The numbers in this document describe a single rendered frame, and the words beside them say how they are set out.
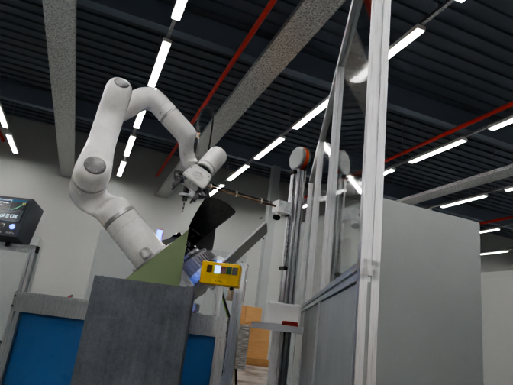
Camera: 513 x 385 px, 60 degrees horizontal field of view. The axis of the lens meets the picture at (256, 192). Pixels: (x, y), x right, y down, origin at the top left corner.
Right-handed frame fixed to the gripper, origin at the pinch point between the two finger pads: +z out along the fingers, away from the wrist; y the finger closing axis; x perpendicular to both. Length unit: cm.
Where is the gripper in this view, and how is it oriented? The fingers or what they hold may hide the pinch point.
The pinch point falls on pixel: (183, 192)
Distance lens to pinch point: 166.6
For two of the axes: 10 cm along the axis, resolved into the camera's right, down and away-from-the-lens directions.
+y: 8.0, 5.9, 0.4
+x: -4.9, 6.2, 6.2
